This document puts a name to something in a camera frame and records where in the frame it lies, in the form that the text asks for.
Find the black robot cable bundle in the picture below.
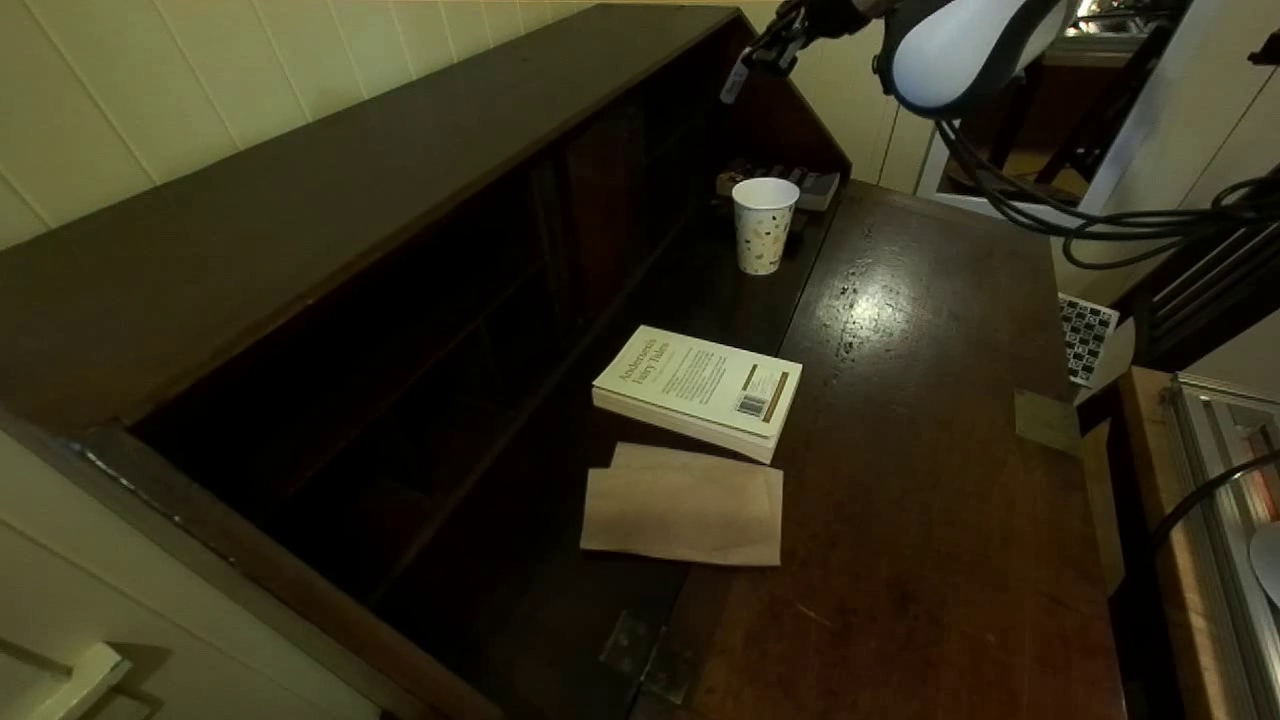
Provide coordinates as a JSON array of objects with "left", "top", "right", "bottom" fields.
[{"left": 933, "top": 111, "right": 1280, "bottom": 281}]

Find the dark slanted frame bar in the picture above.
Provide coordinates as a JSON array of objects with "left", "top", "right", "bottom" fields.
[{"left": 1117, "top": 195, "right": 1280, "bottom": 378}]

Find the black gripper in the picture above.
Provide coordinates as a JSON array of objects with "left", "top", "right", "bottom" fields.
[{"left": 750, "top": 0, "right": 891, "bottom": 63}]

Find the brown paper envelope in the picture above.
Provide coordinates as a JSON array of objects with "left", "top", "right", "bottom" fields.
[
  {"left": 575, "top": 455, "right": 789, "bottom": 572},
  {"left": 610, "top": 441, "right": 789, "bottom": 472}
]

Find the grey marker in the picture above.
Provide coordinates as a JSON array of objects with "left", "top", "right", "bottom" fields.
[{"left": 716, "top": 49, "right": 756, "bottom": 110}]

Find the light wooden side table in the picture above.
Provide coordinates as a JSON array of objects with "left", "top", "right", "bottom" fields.
[{"left": 1117, "top": 364, "right": 1280, "bottom": 720}]

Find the white paperback book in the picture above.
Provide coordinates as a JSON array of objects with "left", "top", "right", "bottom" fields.
[{"left": 590, "top": 321, "right": 808, "bottom": 469}]

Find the dark wooden secretary desk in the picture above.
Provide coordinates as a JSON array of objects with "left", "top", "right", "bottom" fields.
[{"left": 0, "top": 0, "right": 1140, "bottom": 720}]

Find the white paper cup with dots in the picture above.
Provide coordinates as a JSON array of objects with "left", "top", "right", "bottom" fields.
[{"left": 730, "top": 173, "right": 805, "bottom": 281}]

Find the white wooden trim piece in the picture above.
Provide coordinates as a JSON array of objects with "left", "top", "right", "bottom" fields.
[{"left": 0, "top": 637, "right": 134, "bottom": 720}]

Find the tan sticky note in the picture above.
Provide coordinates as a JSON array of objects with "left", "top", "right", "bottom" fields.
[{"left": 1012, "top": 387, "right": 1086, "bottom": 460}]

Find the black device cable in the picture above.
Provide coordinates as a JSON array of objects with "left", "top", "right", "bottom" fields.
[{"left": 1150, "top": 447, "right": 1280, "bottom": 540}]

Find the black and white checkerboard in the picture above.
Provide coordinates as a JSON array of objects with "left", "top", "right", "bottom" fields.
[{"left": 1058, "top": 287, "right": 1140, "bottom": 407}]

